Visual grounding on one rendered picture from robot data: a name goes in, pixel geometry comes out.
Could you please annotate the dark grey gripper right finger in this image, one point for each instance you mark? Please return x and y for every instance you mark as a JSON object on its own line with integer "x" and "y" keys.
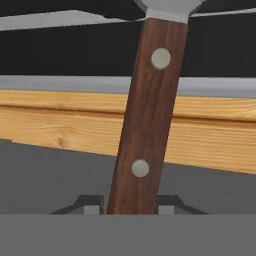
{"x": 168, "y": 204}

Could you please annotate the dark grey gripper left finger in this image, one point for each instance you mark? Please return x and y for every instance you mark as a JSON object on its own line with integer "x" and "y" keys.
{"x": 89, "y": 204}

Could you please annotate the light wood cupboard front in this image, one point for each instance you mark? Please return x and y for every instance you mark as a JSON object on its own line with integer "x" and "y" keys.
{"x": 66, "y": 123}

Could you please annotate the black hob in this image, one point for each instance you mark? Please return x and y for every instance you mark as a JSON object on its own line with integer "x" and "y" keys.
{"x": 66, "y": 50}

